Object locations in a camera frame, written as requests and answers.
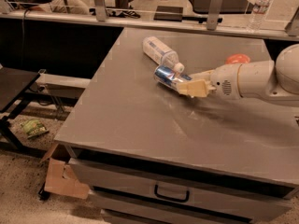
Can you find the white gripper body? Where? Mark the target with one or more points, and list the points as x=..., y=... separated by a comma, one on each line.
x=224, y=80

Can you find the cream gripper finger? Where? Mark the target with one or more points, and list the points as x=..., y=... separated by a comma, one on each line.
x=202, y=75
x=196, y=88

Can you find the red bull can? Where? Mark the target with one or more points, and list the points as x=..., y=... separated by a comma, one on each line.
x=169, y=77

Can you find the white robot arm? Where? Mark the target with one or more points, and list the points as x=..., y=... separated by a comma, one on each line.
x=275, y=82

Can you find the blue label plastic bottle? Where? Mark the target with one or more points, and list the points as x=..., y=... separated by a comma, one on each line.
x=159, y=52

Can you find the clear water bottle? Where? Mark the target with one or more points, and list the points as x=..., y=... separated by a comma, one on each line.
x=257, y=15

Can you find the red apple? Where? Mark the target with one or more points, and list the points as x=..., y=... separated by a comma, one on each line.
x=237, y=58

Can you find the grey top drawer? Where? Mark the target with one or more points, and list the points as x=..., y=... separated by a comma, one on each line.
x=206, y=199

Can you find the grey drawer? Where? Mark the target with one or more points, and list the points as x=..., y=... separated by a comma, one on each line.
x=146, y=211
x=206, y=199

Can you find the grey lower drawer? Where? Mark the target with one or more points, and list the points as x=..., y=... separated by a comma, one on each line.
x=146, y=211

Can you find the cardboard box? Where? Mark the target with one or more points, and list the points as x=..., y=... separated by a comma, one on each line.
x=60, y=178

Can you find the green snack bag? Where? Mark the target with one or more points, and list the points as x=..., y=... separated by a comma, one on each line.
x=33, y=128

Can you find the black side table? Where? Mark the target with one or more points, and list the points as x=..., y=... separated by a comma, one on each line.
x=13, y=83

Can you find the metal rail post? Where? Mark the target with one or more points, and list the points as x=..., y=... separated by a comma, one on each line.
x=100, y=10
x=213, y=14

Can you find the black drawer handle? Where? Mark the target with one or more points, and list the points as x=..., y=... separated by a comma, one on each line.
x=171, y=195

